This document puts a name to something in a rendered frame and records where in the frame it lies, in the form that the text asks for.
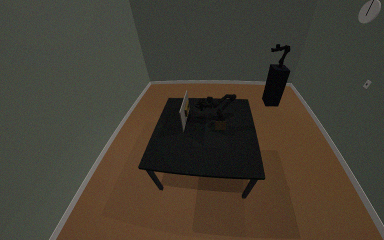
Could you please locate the wooden picture frame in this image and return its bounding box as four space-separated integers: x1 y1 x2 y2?
184 100 189 117

